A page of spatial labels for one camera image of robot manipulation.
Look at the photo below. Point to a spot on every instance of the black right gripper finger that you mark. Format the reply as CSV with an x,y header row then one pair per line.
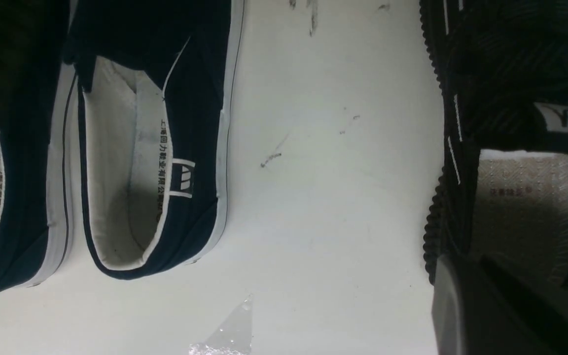
x,y
495,307

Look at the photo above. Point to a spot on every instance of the black knit sneaker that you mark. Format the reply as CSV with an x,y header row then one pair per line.
x,y
502,67

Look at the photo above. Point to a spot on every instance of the clear plastic scrap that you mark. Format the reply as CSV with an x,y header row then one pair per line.
x,y
233,336

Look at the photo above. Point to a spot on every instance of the navy slip-on shoe right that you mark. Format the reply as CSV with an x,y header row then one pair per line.
x,y
155,81

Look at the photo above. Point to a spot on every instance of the navy slip-on shoe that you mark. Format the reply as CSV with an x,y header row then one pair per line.
x,y
35,182
155,81

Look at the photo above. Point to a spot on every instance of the navy slip-on shoe left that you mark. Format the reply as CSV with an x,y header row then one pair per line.
x,y
35,182

